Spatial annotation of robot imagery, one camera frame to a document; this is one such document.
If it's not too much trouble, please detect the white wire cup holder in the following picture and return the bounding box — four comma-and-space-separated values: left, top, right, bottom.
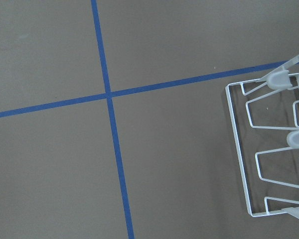
225, 54, 299, 220

